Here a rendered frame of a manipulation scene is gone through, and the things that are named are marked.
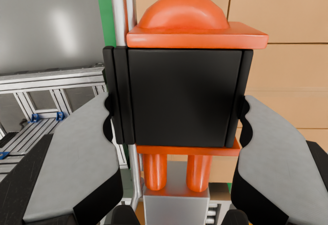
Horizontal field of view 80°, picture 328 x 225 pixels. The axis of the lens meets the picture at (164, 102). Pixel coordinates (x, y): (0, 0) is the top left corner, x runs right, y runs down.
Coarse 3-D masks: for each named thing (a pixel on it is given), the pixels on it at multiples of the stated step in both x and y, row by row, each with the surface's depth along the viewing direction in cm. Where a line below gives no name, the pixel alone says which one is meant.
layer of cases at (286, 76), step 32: (224, 0) 69; (256, 0) 69; (288, 0) 68; (320, 0) 68; (288, 32) 74; (320, 32) 73; (256, 64) 80; (288, 64) 79; (320, 64) 79; (256, 96) 87; (288, 96) 86; (320, 96) 86; (320, 128) 94; (224, 160) 106
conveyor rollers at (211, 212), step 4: (128, 204) 127; (212, 204) 125; (216, 204) 125; (208, 208) 131; (212, 208) 131; (208, 212) 129; (212, 212) 129; (208, 216) 135; (212, 216) 135; (208, 220) 134; (212, 220) 134; (208, 224) 140
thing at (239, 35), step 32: (128, 32) 11; (160, 32) 10; (192, 32) 10; (224, 32) 10; (256, 32) 10; (160, 64) 11; (192, 64) 11; (224, 64) 11; (160, 96) 12; (192, 96) 12; (224, 96) 12; (160, 128) 13; (192, 128) 13; (224, 128) 13
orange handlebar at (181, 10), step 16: (160, 0) 11; (176, 0) 11; (192, 0) 11; (208, 0) 11; (144, 16) 12; (160, 16) 11; (176, 16) 11; (192, 16) 11; (208, 16) 11; (224, 16) 11; (144, 160) 17; (160, 160) 17; (192, 160) 17; (208, 160) 16; (144, 176) 18; (160, 176) 18; (192, 176) 17; (208, 176) 18
